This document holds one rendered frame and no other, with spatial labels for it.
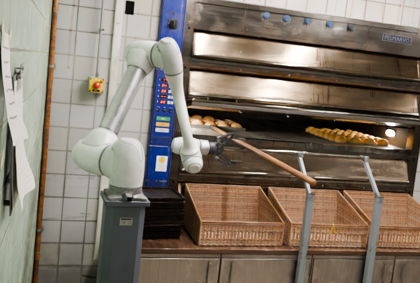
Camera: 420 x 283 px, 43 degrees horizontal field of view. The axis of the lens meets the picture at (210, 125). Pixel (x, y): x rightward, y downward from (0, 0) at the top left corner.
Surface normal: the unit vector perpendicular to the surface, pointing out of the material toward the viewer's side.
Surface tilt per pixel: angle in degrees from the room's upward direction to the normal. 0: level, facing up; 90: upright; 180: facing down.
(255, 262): 91
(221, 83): 70
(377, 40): 91
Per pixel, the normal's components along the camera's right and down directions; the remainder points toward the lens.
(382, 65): 0.28, -0.22
